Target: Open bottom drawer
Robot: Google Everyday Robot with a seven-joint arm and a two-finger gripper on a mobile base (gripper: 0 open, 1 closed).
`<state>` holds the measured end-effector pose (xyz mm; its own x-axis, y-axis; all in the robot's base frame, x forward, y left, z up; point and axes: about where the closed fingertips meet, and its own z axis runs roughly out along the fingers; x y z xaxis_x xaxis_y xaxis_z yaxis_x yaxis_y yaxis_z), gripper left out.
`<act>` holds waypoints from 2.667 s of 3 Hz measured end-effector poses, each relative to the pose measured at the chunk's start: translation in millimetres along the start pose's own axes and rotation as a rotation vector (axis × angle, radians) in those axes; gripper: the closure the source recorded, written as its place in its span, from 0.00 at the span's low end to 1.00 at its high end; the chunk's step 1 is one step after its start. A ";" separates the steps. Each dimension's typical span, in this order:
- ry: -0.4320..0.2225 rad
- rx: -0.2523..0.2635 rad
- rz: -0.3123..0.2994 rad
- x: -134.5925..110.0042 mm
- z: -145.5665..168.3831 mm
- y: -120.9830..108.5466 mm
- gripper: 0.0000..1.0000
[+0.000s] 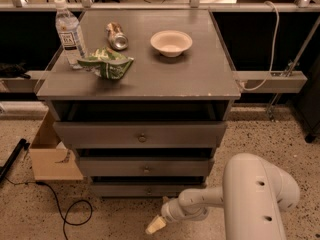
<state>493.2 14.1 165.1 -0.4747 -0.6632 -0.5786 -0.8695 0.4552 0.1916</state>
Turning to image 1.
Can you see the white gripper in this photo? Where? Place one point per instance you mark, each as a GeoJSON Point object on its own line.
{"type": "Point", "coordinates": [171, 211]}

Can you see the grey bottom drawer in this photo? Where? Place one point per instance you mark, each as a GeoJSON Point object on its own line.
{"type": "Point", "coordinates": [140, 190]}

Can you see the grey drawer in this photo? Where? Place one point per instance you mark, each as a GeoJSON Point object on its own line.
{"type": "Point", "coordinates": [140, 190]}
{"type": "Point", "coordinates": [140, 134]}
{"type": "Point", "coordinates": [103, 166]}

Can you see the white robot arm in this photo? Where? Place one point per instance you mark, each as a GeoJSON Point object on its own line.
{"type": "Point", "coordinates": [253, 195]}

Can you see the grey middle drawer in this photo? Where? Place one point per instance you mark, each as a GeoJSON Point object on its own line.
{"type": "Point", "coordinates": [103, 166]}

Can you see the grey wooden drawer cabinet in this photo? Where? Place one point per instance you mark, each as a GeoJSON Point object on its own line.
{"type": "Point", "coordinates": [197, 86]}

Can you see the grey top drawer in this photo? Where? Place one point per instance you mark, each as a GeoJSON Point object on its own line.
{"type": "Point", "coordinates": [140, 134]}

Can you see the cardboard box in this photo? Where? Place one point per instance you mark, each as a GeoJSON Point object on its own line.
{"type": "Point", "coordinates": [51, 160]}

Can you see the black bar on floor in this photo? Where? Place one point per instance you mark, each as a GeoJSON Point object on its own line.
{"type": "Point", "coordinates": [21, 145]}

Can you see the green chip bag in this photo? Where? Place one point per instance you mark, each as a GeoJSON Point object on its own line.
{"type": "Point", "coordinates": [107, 63]}

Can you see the white paper bowl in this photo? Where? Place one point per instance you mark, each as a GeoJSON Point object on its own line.
{"type": "Point", "coordinates": [171, 43]}

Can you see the crushed aluminium can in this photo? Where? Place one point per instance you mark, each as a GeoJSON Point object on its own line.
{"type": "Point", "coordinates": [116, 37]}

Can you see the dark cabinet at right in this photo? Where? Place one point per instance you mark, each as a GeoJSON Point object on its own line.
{"type": "Point", "coordinates": [307, 103]}

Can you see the clear plastic water bottle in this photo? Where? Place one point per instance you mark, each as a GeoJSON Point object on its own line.
{"type": "Point", "coordinates": [70, 34]}

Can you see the aluminium frame rail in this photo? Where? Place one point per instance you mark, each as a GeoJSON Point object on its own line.
{"type": "Point", "coordinates": [262, 81]}

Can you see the black object on rail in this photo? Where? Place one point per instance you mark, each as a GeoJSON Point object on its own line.
{"type": "Point", "coordinates": [13, 71]}

